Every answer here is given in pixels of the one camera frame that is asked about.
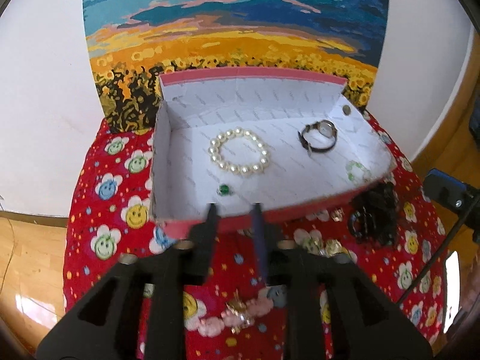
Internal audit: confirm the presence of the sunflower field painting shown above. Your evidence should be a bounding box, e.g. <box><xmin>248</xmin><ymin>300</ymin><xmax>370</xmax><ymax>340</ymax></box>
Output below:
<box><xmin>83</xmin><ymin>0</ymin><xmax>389</xmax><ymax>133</ymax></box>

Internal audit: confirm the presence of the brown strap wristwatch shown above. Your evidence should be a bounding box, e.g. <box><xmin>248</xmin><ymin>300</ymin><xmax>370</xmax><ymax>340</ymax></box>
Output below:
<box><xmin>298</xmin><ymin>119</ymin><xmax>338</xmax><ymax>156</ymax></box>

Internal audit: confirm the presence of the small silver gold earring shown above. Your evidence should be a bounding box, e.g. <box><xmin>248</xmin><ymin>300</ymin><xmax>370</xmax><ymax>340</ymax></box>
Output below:
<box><xmin>330</xmin><ymin>208</ymin><xmax>344</xmax><ymax>222</ymax></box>

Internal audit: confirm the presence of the black cable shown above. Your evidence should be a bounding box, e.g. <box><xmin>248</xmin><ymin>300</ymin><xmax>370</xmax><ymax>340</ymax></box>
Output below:
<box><xmin>396</xmin><ymin>190</ymin><xmax>480</xmax><ymax>307</ymax></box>

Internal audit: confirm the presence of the green bead earring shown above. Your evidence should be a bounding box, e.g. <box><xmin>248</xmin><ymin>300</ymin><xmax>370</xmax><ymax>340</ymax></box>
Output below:
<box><xmin>216</xmin><ymin>184</ymin><xmax>234</xmax><ymax>197</ymax></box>

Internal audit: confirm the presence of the white pearl bracelet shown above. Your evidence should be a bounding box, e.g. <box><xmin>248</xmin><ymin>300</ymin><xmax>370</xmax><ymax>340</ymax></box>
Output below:
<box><xmin>207</xmin><ymin>127</ymin><xmax>271</xmax><ymax>178</ymax></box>

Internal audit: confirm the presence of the pink hair clip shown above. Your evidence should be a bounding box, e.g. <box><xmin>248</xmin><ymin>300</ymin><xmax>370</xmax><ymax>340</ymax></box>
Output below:
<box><xmin>196</xmin><ymin>293</ymin><xmax>274</xmax><ymax>338</ymax></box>

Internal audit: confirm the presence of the black hair claw with mesh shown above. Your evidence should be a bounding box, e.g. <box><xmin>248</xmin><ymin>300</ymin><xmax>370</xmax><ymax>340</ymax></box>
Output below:
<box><xmin>348</xmin><ymin>182</ymin><xmax>398</xmax><ymax>247</ymax></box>

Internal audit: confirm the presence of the red smiley flower tablecloth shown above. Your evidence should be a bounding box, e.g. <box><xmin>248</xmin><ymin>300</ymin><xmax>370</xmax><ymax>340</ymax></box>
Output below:
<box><xmin>64</xmin><ymin>123</ymin><xmax>445</xmax><ymax>359</ymax></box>

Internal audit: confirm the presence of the pale green bead bracelet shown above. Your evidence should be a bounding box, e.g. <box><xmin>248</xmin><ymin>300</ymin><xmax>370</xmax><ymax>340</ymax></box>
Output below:
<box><xmin>344</xmin><ymin>159</ymin><xmax>374</xmax><ymax>185</ymax></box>

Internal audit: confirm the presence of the pink cardboard box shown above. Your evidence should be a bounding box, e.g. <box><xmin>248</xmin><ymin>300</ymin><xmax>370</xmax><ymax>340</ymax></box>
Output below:
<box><xmin>150</xmin><ymin>67</ymin><xmax>395</xmax><ymax>238</ymax></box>

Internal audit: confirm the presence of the gold pearl earring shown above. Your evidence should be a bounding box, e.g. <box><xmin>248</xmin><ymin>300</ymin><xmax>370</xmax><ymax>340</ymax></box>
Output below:
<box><xmin>319</xmin><ymin>239</ymin><xmax>347</xmax><ymax>258</ymax></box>

